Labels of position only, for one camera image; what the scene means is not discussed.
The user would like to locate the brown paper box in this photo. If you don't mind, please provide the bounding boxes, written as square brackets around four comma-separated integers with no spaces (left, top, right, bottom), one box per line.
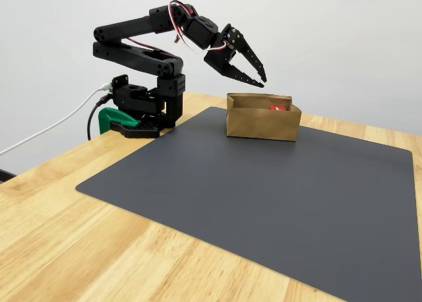
[226,92,302,142]

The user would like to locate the black controller board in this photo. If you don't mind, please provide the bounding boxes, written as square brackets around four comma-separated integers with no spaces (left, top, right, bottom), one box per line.
[110,74,130,94]

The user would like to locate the green table clamp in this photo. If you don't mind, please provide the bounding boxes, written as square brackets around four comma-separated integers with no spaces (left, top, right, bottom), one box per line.
[98,106,142,133]

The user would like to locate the dark gray rubber mat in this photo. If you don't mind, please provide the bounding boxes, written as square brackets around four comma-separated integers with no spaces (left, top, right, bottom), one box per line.
[75,106,415,302]

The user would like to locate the red and white servo wires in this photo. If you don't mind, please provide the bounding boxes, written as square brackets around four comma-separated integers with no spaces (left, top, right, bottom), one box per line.
[127,0,231,55]

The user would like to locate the black cable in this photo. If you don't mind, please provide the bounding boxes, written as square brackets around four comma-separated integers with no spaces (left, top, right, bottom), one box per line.
[86,95,110,141]

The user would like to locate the white cable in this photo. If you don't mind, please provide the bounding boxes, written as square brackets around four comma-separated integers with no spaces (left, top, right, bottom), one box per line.
[0,82,111,156]

